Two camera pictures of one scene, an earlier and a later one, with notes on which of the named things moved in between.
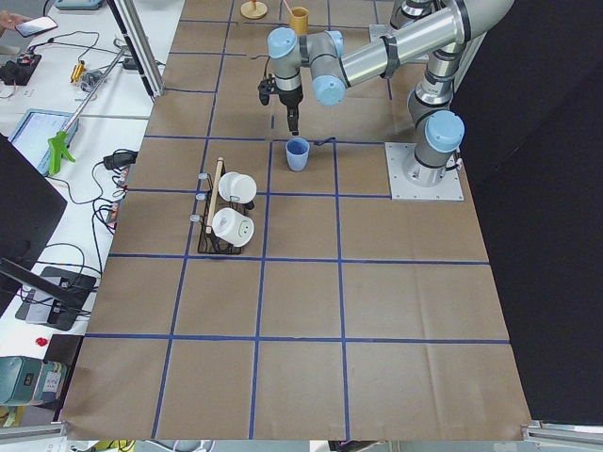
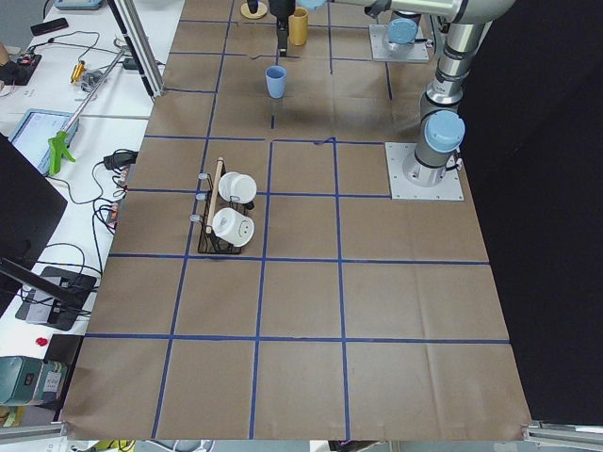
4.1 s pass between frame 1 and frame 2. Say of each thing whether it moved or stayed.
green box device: stayed
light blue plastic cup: moved
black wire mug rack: stayed
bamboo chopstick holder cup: stayed
